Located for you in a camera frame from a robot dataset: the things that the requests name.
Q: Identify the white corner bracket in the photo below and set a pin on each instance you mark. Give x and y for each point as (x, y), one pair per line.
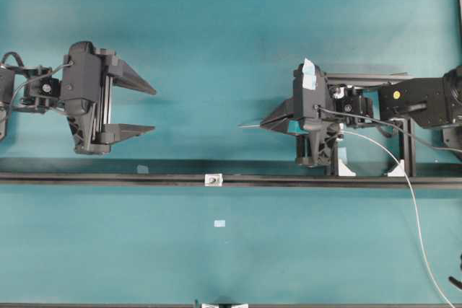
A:
(398, 170)
(343, 170)

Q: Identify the silver metal fitting on rail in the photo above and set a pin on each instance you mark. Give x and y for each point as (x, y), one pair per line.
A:
(213, 180)

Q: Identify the clear tape piece near rail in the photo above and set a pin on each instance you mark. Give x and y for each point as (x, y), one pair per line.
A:
(142, 169)

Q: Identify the black vertical post top right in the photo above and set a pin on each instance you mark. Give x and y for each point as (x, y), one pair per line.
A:
(458, 12)

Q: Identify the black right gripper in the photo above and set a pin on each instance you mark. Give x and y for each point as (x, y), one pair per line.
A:
(302, 115)

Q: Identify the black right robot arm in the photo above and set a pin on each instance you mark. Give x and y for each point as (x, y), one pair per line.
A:
(432, 103)

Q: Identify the black rail at bottom edge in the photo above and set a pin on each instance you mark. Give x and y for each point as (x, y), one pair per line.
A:
(197, 304)

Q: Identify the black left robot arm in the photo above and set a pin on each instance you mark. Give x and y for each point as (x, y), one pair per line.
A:
(32, 89)

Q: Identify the white corner bracket left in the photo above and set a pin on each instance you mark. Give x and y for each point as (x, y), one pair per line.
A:
(343, 170)

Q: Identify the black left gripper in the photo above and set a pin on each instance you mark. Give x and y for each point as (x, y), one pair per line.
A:
(85, 93)

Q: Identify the white corner bracket right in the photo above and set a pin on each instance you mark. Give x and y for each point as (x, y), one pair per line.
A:
(398, 170)

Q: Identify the black frame wire stand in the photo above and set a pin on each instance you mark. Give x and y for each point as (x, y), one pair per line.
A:
(407, 146)

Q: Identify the long black aluminium rail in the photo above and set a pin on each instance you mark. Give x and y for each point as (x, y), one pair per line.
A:
(190, 172)

